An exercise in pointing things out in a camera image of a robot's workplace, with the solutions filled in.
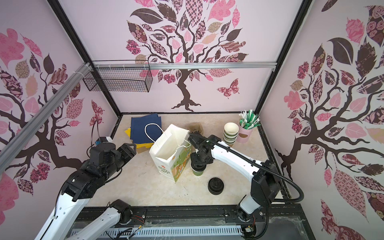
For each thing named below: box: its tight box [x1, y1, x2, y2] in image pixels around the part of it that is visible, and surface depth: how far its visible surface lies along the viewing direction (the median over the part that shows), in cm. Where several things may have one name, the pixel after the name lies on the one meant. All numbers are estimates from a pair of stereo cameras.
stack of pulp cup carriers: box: [188, 122, 204, 136], surface depth 106 cm
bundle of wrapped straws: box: [238, 109, 261, 130], surface depth 94 cm
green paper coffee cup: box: [190, 164, 207, 177], surface depth 81 cm
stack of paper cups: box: [223, 122, 240, 148], surface depth 89 cm
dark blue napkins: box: [130, 113, 163, 144], surface depth 103 cm
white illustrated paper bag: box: [145, 123, 192, 183], surface depth 78 cm
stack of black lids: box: [208, 177, 225, 196], surface depth 81 cm
